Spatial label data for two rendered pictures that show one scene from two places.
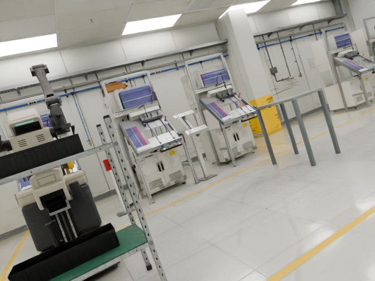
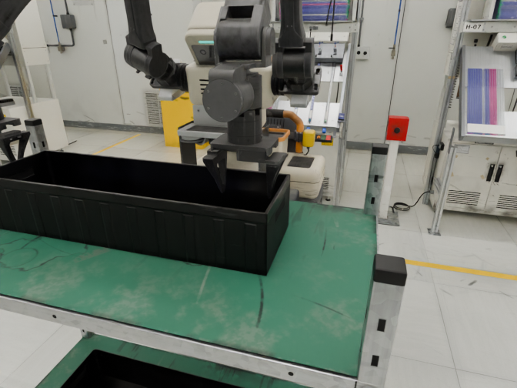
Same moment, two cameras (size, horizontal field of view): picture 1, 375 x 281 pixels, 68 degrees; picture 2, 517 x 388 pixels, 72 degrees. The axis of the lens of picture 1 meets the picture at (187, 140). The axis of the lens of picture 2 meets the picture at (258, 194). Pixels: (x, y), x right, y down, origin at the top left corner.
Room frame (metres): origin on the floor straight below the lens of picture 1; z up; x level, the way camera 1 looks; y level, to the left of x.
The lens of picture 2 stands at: (1.25, 0.30, 1.30)
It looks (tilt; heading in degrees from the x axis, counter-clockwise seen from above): 24 degrees down; 39
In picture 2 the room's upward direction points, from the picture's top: straight up
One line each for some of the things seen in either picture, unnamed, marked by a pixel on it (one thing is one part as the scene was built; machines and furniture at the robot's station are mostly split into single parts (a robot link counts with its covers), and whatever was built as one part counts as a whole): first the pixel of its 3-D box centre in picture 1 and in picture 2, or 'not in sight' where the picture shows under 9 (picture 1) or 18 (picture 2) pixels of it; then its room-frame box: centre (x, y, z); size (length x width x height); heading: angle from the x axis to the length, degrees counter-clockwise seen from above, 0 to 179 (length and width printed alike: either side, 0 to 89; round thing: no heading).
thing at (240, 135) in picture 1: (227, 123); not in sight; (4.90, -0.78, 0.65); 1.01 x 0.73 x 1.29; 23
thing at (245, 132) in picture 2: (60, 122); (245, 128); (1.69, 0.69, 1.16); 0.10 x 0.07 x 0.07; 113
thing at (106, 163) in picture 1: (116, 185); (389, 170); (3.77, 1.12, 0.39); 0.24 x 0.24 x 0.78; 23
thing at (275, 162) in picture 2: (70, 132); (262, 171); (1.70, 0.66, 1.09); 0.07 x 0.07 x 0.09; 23
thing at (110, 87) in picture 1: (120, 85); not in sight; (4.63, 0.76, 1.82); 0.68 x 0.30 x 0.20; 113
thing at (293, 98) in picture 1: (295, 129); not in sight; (3.43, -1.32, 0.40); 0.70 x 0.45 x 0.80; 22
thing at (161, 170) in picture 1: (156, 170); (479, 168); (4.48, 0.64, 0.31); 0.70 x 0.65 x 0.62; 113
